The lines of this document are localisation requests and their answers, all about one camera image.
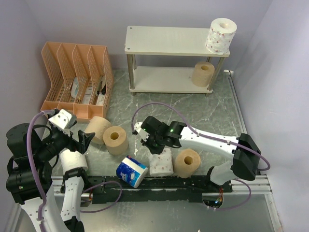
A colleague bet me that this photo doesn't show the plain white paper roll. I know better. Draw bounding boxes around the plain white paper roll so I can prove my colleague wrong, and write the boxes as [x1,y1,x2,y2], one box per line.
[59,149,88,173]

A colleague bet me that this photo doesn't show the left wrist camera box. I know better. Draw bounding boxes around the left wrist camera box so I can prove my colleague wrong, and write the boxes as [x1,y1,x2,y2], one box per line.
[48,109,77,131]

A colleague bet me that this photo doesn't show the white two-tier shelf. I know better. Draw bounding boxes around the white two-tier shelf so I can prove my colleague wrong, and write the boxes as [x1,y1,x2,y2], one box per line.
[125,26,230,95]

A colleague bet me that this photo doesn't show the black tool in organizer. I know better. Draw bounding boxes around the black tool in organizer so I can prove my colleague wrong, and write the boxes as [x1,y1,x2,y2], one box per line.
[96,82,107,96]

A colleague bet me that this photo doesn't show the white packets in organizer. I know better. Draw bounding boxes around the white packets in organizer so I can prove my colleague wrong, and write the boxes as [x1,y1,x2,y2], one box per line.
[70,76,107,106]

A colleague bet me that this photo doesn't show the white dotted roll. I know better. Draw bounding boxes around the white dotted roll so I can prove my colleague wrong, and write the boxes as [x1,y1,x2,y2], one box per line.
[148,148,174,177]
[205,18,237,55]

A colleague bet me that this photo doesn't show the blue paper roll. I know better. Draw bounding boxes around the blue paper roll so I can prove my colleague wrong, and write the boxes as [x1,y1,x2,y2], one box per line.
[116,156,148,188]

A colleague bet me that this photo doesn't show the aluminium rail front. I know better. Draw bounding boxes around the aluminium rail front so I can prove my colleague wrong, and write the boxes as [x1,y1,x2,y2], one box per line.
[52,175,272,196]

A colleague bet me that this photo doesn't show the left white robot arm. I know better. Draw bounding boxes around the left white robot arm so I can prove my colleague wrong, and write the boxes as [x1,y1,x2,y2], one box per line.
[6,123,95,232]

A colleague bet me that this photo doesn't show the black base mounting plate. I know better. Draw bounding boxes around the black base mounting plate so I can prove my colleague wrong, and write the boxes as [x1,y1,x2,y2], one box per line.
[88,175,232,204]

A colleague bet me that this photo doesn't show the orange plastic file organizer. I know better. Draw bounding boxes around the orange plastic file organizer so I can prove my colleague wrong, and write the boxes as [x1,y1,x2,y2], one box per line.
[41,42,114,121]

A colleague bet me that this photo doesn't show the brown roll sideways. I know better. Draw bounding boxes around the brown roll sideways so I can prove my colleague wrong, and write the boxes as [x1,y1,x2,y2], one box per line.
[84,116,112,145]

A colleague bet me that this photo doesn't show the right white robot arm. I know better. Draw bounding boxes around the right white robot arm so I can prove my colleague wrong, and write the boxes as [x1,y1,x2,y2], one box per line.
[133,116,261,192]

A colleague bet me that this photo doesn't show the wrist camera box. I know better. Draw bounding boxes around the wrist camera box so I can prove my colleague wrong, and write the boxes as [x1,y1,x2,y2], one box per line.
[134,122,149,142]
[48,109,77,131]

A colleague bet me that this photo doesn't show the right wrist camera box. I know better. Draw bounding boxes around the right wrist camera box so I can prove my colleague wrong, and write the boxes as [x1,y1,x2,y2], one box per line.
[134,122,149,142]

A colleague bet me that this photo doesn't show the brown roll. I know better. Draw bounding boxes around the brown roll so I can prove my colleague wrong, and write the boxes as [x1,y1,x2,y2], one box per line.
[192,61,215,87]
[103,126,128,155]
[173,149,201,178]

